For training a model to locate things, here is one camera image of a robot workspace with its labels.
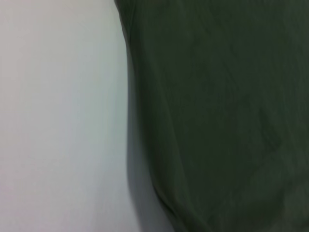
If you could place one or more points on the dark green shirt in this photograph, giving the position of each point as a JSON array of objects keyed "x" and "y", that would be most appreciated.
[{"x": 217, "y": 108}]

